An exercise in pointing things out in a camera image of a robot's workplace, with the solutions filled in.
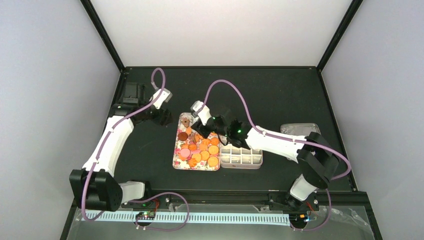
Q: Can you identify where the pink divided cookie tin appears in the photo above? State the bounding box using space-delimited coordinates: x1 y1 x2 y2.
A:
220 144 263 170

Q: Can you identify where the floral cookie tray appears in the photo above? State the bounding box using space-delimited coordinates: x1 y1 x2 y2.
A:
172 112 222 171

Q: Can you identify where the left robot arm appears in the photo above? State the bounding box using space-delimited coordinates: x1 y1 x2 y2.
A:
69 82 173 212

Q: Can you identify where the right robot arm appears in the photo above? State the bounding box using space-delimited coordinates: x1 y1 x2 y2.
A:
191 116 340 210

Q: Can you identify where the brown flower cookie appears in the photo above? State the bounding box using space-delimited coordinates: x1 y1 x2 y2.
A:
181 118 191 128

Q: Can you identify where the dark brown round cookie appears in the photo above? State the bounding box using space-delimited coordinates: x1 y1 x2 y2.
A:
177 132 189 142

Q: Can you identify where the pink sandwich cookie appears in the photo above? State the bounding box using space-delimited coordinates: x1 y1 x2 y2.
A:
179 148 191 159

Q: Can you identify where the clear plastic tin lid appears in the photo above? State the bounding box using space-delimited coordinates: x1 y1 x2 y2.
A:
280 123 321 136

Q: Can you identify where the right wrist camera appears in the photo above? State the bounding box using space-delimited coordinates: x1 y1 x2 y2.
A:
190 100 212 126

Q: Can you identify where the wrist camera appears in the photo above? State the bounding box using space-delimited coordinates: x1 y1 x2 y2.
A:
190 100 212 126
151 88 173 109

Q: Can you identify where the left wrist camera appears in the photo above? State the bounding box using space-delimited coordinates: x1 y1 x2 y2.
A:
151 88 173 109

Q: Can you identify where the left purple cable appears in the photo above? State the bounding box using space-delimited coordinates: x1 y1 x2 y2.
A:
81 67 190 232

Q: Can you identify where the white slotted cable duct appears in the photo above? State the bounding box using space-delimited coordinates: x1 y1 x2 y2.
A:
96 210 291 227

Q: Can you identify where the black frame post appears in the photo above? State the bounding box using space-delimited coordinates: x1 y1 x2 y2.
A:
80 0 125 72

